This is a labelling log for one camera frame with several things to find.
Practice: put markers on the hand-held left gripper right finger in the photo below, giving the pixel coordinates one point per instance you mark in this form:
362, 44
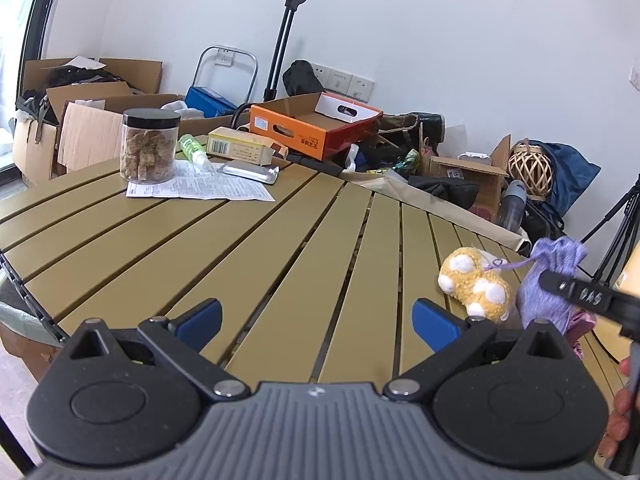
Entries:
435, 325

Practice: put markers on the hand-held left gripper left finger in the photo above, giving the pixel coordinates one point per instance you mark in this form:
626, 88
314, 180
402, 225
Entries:
200, 320

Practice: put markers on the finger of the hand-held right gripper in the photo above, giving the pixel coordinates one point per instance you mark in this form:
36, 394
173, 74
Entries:
555, 284

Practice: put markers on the yellow white plush toy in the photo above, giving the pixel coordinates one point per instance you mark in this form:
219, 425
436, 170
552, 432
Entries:
475, 285

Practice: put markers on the person's right hand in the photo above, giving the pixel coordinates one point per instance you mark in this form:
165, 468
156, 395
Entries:
617, 420

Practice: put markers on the black tripod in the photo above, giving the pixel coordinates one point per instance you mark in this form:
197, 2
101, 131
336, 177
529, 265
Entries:
615, 240

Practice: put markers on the grey water bottle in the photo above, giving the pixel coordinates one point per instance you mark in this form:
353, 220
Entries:
511, 205

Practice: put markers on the beige wagon fabric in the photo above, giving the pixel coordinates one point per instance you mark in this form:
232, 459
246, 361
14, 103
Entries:
450, 217

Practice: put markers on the blue bag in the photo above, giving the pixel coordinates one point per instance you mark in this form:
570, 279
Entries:
575, 175

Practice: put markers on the khaki folding slatted table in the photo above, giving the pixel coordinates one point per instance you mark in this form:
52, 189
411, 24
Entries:
300, 260

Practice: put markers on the wicker ball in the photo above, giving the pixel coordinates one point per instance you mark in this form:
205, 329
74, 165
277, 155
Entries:
530, 170

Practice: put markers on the printed paper leaflet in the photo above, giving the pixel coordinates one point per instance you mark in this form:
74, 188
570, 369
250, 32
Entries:
210, 190

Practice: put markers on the small brown cardboard box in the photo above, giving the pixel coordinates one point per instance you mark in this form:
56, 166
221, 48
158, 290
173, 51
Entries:
470, 180

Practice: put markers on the silver blister pack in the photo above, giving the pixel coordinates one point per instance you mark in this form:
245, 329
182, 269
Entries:
247, 171

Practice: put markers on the small green bottle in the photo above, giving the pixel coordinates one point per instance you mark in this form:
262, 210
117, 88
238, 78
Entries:
192, 149

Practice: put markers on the clear jar black lid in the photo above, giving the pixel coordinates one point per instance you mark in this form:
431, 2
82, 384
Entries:
147, 155

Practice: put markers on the yellow medicine box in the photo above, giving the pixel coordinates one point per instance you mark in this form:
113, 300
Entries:
240, 147

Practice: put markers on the orange cardboard box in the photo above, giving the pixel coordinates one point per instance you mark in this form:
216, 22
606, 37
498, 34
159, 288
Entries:
300, 135

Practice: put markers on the blue plastic box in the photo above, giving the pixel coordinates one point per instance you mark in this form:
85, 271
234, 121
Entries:
210, 102

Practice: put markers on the large open cardboard box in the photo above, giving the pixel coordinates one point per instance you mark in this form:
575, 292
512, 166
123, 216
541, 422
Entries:
30, 155

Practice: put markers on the black bag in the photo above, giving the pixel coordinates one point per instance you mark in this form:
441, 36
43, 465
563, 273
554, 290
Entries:
300, 77

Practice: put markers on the white wall socket panel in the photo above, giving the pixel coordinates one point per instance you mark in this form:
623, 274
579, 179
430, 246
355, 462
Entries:
350, 85

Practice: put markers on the white metal frame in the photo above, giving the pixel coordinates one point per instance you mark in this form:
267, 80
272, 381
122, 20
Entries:
250, 60

